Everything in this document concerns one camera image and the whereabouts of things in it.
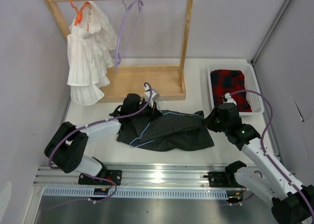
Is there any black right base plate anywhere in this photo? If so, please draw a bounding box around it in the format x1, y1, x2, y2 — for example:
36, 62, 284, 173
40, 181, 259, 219
203, 171, 243, 188

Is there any purple plastic hanger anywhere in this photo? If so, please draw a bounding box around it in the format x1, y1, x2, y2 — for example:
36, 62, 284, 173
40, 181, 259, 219
114, 0, 144, 72

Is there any wooden clothes rack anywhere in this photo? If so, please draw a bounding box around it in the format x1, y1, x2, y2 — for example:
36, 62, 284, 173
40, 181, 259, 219
44, 0, 193, 103

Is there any orange plastic hanger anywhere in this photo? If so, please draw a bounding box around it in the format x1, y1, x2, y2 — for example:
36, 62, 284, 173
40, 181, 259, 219
69, 0, 90, 26

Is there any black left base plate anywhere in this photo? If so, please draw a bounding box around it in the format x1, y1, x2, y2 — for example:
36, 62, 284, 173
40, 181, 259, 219
78, 169, 123, 186

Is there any white pleated dress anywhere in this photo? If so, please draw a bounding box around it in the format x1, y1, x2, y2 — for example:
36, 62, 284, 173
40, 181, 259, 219
67, 1, 118, 106

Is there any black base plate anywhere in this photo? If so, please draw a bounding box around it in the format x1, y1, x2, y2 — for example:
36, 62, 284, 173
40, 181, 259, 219
203, 171, 243, 188
78, 169, 123, 186

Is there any white slotted cable duct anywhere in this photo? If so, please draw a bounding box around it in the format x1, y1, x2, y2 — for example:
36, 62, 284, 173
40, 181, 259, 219
43, 186, 228, 200

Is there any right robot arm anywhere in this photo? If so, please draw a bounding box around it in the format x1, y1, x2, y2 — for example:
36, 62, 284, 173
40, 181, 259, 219
202, 103, 314, 224

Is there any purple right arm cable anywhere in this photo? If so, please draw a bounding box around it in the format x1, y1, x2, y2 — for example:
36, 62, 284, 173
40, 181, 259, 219
228, 89, 314, 217

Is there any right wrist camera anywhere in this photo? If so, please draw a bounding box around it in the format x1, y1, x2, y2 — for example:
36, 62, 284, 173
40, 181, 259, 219
223, 93, 237, 105

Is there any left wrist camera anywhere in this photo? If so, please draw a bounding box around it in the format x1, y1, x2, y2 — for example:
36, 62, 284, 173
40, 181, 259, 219
144, 89, 159, 107

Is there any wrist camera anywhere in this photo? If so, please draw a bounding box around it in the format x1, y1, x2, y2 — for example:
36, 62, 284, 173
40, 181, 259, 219
223, 93, 237, 105
144, 89, 159, 107

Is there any aluminium mounting rail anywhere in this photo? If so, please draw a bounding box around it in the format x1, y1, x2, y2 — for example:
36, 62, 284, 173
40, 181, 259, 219
33, 163, 226, 190

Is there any red black plaid garment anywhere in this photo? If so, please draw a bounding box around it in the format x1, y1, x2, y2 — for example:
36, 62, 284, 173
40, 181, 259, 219
210, 69, 252, 112

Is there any grey polka dot skirt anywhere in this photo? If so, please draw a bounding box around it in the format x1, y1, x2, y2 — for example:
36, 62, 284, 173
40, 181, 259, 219
116, 109, 214, 152

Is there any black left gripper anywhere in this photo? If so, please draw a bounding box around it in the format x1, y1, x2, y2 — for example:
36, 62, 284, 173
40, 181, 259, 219
130, 98, 161, 123

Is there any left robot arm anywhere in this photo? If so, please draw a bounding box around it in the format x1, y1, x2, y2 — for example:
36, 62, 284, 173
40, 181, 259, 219
44, 90, 159, 185

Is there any white plastic basket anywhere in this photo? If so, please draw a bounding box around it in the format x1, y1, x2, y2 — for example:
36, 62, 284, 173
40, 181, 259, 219
207, 62, 264, 116

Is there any light blue wire hanger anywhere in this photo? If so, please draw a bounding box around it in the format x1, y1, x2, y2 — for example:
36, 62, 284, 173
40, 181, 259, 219
129, 103, 211, 152

